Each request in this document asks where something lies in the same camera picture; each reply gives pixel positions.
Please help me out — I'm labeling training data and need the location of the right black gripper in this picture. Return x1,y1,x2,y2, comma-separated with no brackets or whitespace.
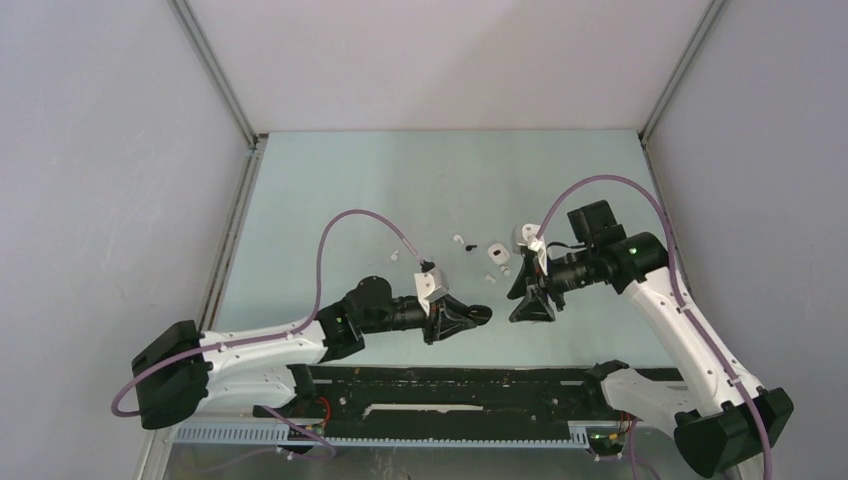
507,247,597,322

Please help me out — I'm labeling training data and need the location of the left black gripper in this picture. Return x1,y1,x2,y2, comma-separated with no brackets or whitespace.
360,294,476,345

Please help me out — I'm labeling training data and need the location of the black earbud charging case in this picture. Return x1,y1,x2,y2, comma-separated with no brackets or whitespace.
467,305,493,326

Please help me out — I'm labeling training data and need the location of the white case with black window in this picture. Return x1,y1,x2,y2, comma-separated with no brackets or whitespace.
487,243,510,265

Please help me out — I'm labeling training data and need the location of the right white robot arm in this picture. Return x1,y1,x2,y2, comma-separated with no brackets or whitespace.
507,200,794,479

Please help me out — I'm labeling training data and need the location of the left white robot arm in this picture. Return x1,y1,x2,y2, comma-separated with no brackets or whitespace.
131,273,493,430

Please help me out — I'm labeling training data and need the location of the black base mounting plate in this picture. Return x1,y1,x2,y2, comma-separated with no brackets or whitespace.
254,365,647,444

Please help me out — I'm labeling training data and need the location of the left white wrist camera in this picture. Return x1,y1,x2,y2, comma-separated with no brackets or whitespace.
413,267,449,313

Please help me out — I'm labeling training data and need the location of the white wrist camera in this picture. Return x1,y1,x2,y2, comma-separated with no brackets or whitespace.
512,223,548,275
413,267,449,313

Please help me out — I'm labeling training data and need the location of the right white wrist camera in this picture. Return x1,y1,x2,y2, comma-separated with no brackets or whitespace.
512,223,548,275

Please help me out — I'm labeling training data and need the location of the right aluminium frame post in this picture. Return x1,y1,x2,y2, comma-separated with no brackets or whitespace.
639,0,730,147

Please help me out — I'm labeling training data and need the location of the aluminium frame post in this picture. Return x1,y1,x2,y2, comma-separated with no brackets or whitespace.
167,0,259,149
639,0,730,147

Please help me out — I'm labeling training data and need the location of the white cable duct rail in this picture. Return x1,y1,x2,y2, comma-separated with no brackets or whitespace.
172,422,589,449

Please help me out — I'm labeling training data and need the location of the left aluminium frame post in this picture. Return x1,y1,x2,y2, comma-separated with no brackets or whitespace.
167,0,259,149

